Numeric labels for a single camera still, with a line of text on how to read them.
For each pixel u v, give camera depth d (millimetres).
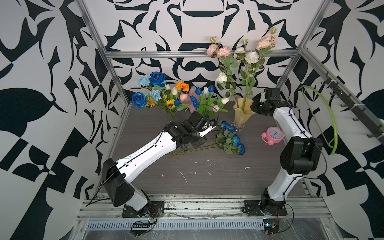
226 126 993
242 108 963
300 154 493
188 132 519
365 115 549
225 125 1007
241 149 893
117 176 397
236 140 892
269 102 676
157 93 718
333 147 672
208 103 930
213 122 636
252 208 740
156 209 742
